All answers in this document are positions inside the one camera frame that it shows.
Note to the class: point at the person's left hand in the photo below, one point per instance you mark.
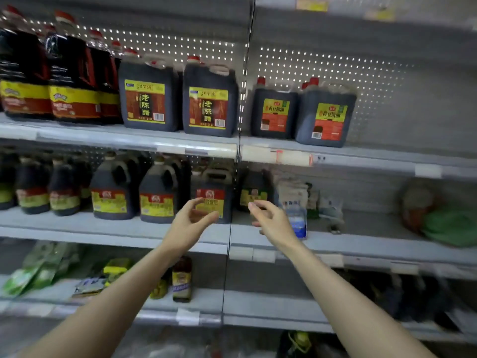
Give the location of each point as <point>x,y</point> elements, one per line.
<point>190,229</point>

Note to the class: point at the person's right hand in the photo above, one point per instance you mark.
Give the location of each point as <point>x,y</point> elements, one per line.
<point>277,223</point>

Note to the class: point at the square soy sauce jug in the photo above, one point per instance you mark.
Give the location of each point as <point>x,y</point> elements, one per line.
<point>216,190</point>

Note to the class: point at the white metal store shelving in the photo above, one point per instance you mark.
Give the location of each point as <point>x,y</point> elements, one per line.
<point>89,227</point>

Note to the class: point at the rice vinegar jug green label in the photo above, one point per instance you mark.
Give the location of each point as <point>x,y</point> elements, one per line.
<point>6,186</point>

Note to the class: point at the person's right forearm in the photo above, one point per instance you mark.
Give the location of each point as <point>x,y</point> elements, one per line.
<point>358,309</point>

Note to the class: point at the person's left forearm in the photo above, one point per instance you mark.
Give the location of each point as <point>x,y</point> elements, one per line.
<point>104,309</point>

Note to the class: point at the pack of clear empty bottles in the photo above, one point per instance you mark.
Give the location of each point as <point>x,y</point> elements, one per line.
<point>186,343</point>

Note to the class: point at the blue white packages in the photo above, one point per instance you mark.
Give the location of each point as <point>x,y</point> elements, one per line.
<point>298,216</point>

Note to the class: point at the dark jug yellow green label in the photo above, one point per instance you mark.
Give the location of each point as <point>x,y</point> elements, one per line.
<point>253,190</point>

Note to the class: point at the small amber bottle yellow label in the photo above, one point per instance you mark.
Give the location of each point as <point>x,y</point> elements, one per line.
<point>182,283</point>

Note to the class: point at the small green bottle yellow label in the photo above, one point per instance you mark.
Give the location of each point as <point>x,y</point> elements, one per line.
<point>158,289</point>

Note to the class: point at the green lidded seasoning tubs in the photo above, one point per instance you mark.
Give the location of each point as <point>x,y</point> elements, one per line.
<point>118,268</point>

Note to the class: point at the green packet white blue label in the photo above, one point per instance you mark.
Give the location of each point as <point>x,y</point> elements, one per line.
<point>89,285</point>

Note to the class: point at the white green bag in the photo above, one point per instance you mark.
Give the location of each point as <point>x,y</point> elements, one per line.
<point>33,268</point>

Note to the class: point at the small pink yellow price tag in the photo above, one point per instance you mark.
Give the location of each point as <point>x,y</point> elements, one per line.
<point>380,14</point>
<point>311,4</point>

